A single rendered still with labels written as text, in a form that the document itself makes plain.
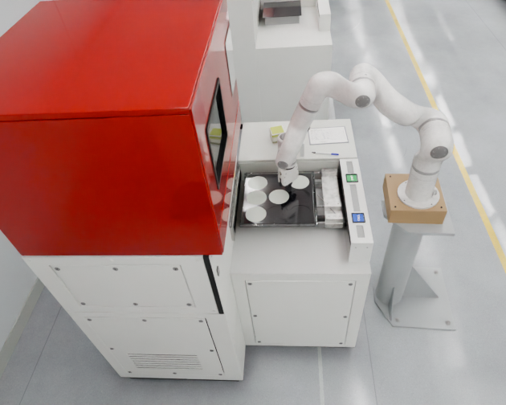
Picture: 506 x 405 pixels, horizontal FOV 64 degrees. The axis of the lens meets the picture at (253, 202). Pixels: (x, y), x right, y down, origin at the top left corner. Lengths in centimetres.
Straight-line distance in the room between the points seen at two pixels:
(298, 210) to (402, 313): 109
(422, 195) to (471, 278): 113
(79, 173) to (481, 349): 233
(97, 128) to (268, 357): 181
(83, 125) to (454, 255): 256
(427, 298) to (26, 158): 235
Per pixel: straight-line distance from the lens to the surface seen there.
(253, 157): 217
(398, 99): 170
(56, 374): 288
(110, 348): 224
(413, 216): 205
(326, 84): 163
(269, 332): 233
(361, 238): 180
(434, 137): 175
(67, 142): 119
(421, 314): 276
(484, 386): 269
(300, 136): 176
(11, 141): 127
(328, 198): 205
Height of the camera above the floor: 235
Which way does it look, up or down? 46 degrees down
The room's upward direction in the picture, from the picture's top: 7 degrees counter-clockwise
